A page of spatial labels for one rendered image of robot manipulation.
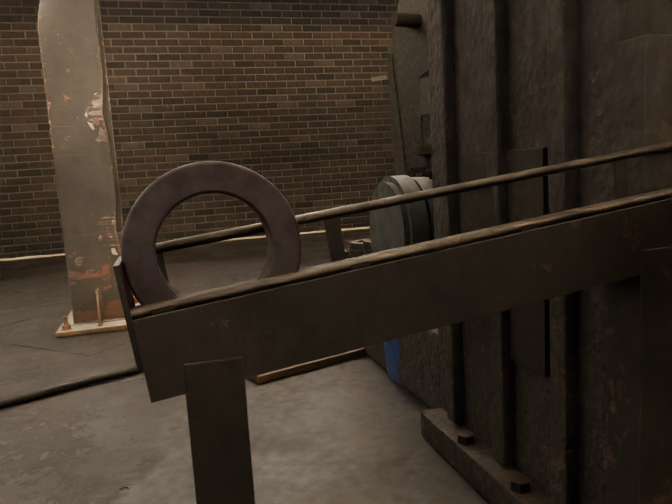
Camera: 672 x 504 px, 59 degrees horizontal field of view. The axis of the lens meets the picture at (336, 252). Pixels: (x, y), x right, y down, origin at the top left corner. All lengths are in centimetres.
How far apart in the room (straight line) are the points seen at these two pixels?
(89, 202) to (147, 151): 359
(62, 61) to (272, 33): 405
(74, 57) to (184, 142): 362
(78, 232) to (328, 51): 453
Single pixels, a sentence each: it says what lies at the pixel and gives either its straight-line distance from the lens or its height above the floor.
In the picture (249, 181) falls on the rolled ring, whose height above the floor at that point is 71.
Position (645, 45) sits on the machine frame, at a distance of 97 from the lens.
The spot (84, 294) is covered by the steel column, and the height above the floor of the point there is 17.
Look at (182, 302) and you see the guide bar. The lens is 61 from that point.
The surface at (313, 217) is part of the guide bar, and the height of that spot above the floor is 66.
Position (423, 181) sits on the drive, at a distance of 206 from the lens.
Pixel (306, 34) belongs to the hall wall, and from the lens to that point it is 707.
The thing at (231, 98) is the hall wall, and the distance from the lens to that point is 679.
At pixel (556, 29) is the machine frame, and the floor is 91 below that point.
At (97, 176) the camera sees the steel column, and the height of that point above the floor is 75.
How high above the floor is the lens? 71
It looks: 8 degrees down
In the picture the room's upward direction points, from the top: 3 degrees counter-clockwise
